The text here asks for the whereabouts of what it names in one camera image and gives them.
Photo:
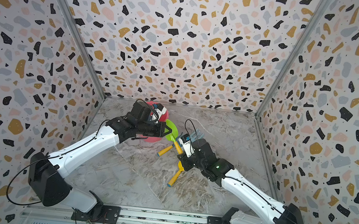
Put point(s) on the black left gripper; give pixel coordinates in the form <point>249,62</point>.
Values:
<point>161,130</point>

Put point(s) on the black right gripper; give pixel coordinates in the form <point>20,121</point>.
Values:
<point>184,160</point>

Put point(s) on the green trowel orange handle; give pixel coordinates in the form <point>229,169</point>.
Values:
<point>171,127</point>

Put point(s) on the light blue fork white handle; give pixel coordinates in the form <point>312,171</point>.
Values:
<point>196,135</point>

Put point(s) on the yellow shovel yellow handle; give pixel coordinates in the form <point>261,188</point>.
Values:
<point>176,175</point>

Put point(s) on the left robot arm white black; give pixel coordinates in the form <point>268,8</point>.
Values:
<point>48,173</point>

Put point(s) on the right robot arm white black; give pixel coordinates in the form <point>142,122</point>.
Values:
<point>268,210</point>

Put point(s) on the pink plastic bucket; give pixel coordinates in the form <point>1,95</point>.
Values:
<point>151,132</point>

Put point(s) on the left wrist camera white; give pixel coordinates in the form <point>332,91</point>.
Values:
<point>162,113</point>

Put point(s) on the aluminium back wall rail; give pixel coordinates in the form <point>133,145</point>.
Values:
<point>219,109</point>

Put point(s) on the small teal rake yellow handle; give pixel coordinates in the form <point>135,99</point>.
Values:
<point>167,148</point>

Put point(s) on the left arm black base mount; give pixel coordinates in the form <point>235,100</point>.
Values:
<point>100,213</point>

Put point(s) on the aluminium left corner post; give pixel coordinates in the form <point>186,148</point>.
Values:
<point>69,19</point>

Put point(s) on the aluminium corner post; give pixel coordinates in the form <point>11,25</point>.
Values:
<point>319,10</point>
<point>69,19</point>

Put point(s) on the aluminium right corner post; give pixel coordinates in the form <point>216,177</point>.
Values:
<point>319,10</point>

